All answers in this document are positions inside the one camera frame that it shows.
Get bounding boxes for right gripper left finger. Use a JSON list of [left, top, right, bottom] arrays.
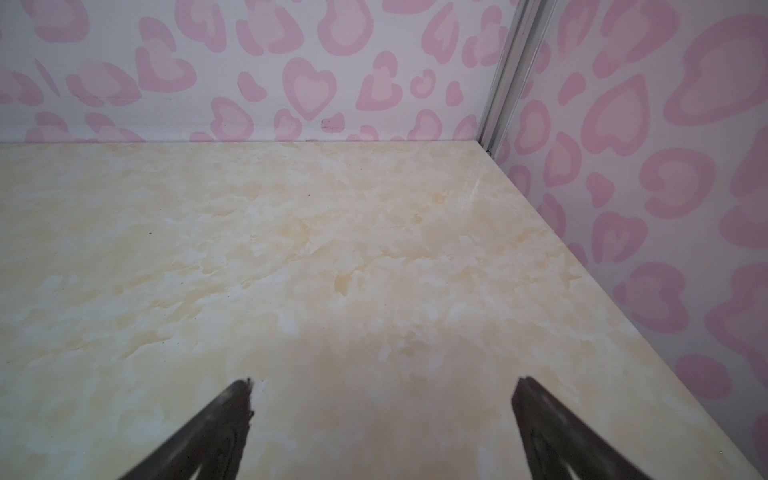
[[122, 379, 253, 480]]

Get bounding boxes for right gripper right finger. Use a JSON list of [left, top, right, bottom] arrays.
[[511, 376, 649, 480]]

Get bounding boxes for aluminium frame right post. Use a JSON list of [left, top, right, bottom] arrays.
[[477, 0, 559, 157]]

